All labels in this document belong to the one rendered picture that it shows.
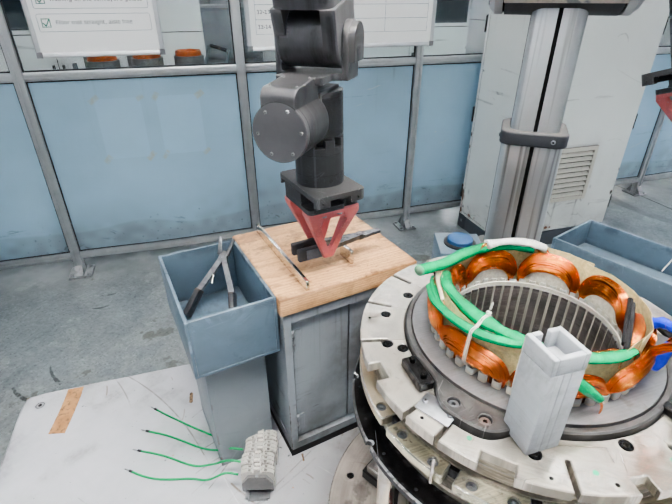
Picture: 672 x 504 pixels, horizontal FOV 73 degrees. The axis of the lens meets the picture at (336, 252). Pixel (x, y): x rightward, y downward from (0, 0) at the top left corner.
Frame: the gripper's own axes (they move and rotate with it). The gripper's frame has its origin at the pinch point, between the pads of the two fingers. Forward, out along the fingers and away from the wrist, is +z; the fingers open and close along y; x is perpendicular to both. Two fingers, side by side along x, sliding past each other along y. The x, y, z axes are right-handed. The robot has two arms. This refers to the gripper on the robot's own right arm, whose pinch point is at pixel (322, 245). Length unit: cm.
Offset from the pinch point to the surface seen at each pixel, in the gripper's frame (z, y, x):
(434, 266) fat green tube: -6.2, 18.8, 2.2
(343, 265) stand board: 3.0, 1.3, 2.3
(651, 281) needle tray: 4.2, 23.0, 35.3
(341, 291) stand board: 4.2, 4.9, 0.0
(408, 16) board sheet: -16, -173, 142
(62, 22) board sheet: -19, -206, -20
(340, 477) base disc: 29.4, 12.1, -4.6
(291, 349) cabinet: 11.0, 4.4, -7.2
